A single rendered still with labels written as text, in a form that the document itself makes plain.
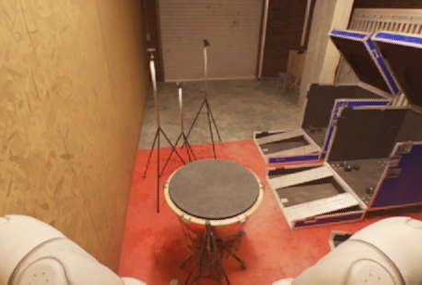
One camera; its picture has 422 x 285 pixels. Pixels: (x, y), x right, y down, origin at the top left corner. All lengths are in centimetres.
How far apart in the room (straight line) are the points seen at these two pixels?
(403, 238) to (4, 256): 70
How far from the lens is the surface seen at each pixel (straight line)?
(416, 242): 56
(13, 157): 102
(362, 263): 43
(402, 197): 306
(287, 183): 304
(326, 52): 502
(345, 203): 288
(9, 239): 55
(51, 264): 43
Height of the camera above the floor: 189
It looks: 30 degrees down
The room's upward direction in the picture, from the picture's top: straight up
